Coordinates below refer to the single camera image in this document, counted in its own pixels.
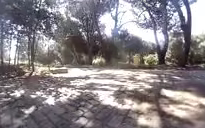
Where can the low stone block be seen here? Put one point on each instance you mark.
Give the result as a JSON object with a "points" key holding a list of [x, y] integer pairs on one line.
{"points": [[59, 70]]}

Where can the grey paved path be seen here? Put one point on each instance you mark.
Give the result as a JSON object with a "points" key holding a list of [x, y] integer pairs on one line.
{"points": [[100, 90]]}

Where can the large dark tree trunk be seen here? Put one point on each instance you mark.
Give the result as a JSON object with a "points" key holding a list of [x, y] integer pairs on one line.
{"points": [[186, 40]]}

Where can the leaf-strewn earth verge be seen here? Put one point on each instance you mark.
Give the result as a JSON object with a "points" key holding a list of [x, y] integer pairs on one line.
{"points": [[10, 71]]}

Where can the wood of trees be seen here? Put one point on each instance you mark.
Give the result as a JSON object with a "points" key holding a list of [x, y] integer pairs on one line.
{"points": [[73, 33]]}

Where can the row of bushes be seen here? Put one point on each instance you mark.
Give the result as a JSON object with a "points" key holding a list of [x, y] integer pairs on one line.
{"points": [[150, 59]]}

